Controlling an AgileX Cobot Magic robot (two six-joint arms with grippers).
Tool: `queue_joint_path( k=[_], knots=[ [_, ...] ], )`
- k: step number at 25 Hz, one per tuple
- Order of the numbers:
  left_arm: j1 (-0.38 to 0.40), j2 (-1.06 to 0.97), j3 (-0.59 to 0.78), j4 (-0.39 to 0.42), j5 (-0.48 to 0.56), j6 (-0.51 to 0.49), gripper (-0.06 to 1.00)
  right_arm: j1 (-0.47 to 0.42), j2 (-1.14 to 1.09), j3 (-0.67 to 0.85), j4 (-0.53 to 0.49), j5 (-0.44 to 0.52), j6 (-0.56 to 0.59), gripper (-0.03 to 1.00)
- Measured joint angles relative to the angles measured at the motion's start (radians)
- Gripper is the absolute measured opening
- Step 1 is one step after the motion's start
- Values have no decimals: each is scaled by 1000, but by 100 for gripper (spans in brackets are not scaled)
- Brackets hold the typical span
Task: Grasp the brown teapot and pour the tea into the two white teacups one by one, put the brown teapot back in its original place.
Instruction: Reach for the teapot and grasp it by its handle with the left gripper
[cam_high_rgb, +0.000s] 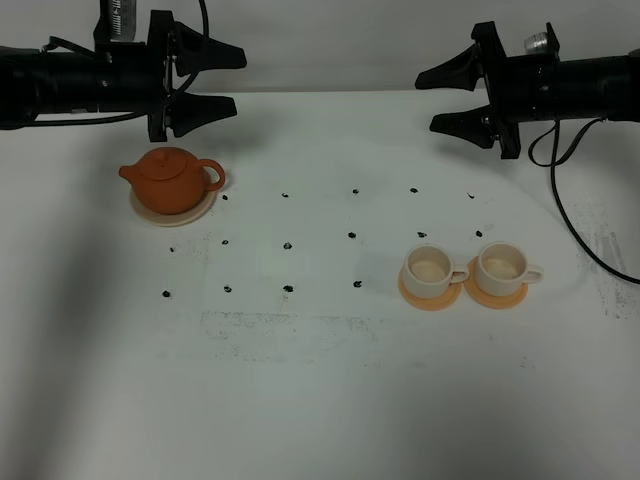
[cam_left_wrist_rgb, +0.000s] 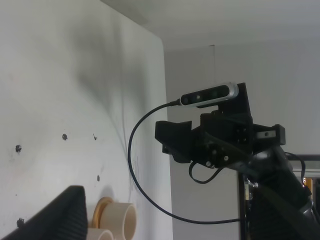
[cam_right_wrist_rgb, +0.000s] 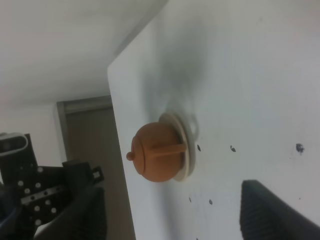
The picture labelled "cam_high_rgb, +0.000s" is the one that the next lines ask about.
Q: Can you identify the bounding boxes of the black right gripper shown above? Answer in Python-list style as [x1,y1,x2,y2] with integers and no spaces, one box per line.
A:
[415,22,559,159]

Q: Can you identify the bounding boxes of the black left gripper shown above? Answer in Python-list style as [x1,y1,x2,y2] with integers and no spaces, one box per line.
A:
[94,10,247,141]

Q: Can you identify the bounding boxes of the brown clay teapot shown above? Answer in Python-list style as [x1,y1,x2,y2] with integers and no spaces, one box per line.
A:
[119,147,226,215]

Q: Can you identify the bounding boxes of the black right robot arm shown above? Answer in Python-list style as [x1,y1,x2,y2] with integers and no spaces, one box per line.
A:
[415,22,639,159]

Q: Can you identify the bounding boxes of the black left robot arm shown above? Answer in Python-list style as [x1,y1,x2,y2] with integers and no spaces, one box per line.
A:
[1,1,247,142]

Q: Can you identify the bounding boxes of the beige teapot saucer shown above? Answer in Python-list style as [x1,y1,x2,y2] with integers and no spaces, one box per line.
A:
[129,189,217,228]

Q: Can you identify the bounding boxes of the right white teacup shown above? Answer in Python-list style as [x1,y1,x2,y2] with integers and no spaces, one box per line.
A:
[473,242,544,297]

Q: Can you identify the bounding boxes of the white teacup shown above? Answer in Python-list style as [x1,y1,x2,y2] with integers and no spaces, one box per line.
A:
[473,242,544,297]
[400,244,470,300]

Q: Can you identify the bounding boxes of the left white teacup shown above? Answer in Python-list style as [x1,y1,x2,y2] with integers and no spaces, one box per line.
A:
[400,244,470,300]

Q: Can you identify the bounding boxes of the right orange coaster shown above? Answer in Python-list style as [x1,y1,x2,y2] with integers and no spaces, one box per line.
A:
[463,257,528,310]

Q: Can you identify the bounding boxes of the orange coaster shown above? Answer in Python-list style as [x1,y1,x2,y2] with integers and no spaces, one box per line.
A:
[397,273,462,311]
[463,257,528,310]

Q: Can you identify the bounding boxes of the left orange coaster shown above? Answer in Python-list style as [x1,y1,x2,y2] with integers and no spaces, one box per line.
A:
[397,273,462,311]

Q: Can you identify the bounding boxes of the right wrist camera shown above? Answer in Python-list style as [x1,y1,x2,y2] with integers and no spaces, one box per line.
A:
[524,22,560,60]

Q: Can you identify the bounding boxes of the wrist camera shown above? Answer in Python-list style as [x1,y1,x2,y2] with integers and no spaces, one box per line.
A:
[524,22,560,60]
[93,0,137,44]

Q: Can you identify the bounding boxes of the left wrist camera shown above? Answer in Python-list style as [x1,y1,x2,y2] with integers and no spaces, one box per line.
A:
[93,0,137,44]

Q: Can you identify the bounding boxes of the black left camera cable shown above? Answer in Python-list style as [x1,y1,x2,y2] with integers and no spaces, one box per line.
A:
[29,0,209,124]

